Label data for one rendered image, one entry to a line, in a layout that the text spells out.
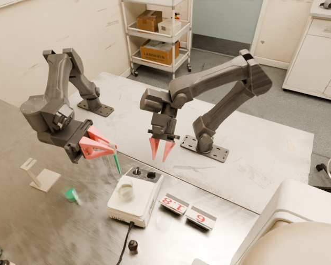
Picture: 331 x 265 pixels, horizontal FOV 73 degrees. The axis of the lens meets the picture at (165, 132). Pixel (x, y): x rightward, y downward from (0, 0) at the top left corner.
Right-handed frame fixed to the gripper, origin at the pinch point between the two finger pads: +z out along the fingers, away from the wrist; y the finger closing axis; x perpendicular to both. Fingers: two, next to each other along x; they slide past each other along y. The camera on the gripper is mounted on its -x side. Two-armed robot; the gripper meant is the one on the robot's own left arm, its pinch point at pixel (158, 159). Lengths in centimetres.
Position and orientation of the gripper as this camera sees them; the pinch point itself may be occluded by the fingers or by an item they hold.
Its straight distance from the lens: 75.8
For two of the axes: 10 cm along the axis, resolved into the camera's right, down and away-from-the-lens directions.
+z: -2.1, 9.8, -0.2
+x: 2.3, 0.7, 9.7
